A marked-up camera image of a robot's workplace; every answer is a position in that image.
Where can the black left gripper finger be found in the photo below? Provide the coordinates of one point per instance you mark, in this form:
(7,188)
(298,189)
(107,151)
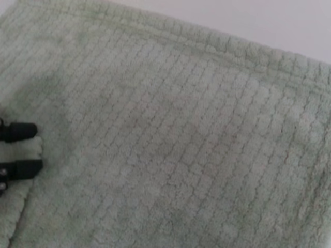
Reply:
(24,169)
(18,132)

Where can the pale green ribbed towel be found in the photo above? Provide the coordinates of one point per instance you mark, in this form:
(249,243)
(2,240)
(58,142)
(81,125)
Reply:
(181,142)

